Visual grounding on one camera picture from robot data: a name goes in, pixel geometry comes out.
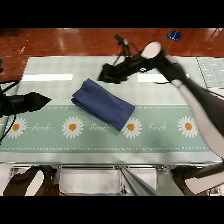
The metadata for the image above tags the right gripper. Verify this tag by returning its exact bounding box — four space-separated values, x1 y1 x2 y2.
97 62 132 85

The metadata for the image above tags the black cable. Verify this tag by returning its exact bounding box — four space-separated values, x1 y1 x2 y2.
0 79 22 142

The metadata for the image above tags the silver frame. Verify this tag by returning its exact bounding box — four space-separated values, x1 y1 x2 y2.
0 161 224 197

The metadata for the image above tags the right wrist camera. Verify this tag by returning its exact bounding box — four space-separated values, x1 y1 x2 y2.
113 33 130 66

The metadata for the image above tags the blue shirt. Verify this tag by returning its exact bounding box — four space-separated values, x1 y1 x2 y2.
70 77 136 132

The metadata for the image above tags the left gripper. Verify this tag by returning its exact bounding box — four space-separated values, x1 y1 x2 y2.
24 91 47 111

